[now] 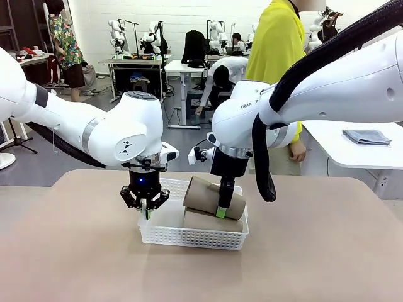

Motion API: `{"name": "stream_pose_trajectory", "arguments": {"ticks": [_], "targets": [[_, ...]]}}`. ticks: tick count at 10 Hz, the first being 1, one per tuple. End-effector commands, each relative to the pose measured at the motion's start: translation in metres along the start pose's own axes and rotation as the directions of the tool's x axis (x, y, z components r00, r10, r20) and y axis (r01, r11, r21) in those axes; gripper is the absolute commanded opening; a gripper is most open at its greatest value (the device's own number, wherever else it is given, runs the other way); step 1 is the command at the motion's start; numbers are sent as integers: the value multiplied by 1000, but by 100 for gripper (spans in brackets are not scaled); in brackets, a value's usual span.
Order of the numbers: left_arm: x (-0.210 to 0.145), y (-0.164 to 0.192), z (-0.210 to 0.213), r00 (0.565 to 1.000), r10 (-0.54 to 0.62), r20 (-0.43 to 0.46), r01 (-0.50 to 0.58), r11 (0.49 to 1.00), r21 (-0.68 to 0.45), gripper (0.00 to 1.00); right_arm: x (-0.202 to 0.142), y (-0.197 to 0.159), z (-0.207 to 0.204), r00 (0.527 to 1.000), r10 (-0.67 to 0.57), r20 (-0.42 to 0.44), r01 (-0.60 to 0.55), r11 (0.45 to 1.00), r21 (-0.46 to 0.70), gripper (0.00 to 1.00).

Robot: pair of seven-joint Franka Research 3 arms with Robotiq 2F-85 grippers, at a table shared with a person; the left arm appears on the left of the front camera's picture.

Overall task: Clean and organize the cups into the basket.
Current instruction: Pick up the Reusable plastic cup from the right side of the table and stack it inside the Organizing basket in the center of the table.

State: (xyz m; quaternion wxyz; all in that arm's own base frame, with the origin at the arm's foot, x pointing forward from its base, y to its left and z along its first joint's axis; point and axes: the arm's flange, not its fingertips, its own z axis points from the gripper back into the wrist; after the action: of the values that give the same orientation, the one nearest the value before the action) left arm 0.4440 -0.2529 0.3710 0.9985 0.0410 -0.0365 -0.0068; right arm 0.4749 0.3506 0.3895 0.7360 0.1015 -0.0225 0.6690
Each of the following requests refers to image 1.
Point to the brown cardboard tube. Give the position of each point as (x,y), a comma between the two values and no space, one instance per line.
(207,224)
(201,195)

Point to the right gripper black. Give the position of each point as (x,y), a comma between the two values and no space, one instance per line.
(228,163)

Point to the person's left hand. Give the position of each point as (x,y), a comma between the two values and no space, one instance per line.
(298,152)

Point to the grey folded cloth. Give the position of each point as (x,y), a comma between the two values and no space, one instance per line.
(366,137)

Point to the white perforated plastic basket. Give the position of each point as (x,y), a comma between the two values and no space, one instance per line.
(192,236)

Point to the white round floor base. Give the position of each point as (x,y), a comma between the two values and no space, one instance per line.
(5,160)

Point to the person's left forearm yellow sleeve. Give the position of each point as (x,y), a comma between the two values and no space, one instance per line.
(299,132)

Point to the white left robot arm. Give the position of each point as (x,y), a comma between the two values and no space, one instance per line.
(104,132)

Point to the bending person in white shirt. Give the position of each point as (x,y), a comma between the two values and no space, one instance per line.
(223,72)

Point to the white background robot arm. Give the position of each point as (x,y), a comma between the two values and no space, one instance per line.
(218,33)
(117,37)
(151,37)
(315,31)

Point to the table with red items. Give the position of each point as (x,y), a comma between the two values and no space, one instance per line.
(31,56)

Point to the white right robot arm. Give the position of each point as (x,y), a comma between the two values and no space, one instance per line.
(346,88)

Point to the seated person with dark hair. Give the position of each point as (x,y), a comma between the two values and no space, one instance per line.
(236,40)

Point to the grey metal workbench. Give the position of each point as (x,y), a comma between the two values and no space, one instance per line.
(135,61)

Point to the person in yellow shirt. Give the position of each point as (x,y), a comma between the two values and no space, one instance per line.
(274,47)

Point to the white side table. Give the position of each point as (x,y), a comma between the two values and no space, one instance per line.
(355,157)

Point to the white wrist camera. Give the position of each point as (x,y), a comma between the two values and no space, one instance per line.
(170,154)
(201,154)

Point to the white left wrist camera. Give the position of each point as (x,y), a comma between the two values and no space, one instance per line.
(170,154)

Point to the white standing desk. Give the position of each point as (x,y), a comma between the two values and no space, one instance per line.
(182,67)

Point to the black backpack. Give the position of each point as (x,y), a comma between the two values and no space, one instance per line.
(193,45)

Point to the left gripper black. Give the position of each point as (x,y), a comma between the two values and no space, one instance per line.
(145,184)

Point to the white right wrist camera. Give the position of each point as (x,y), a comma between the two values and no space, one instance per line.
(201,154)

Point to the black tripod stand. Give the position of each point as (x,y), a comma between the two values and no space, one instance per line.
(17,140)

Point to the person in floral shirt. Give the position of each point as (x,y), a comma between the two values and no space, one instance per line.
(66,44)

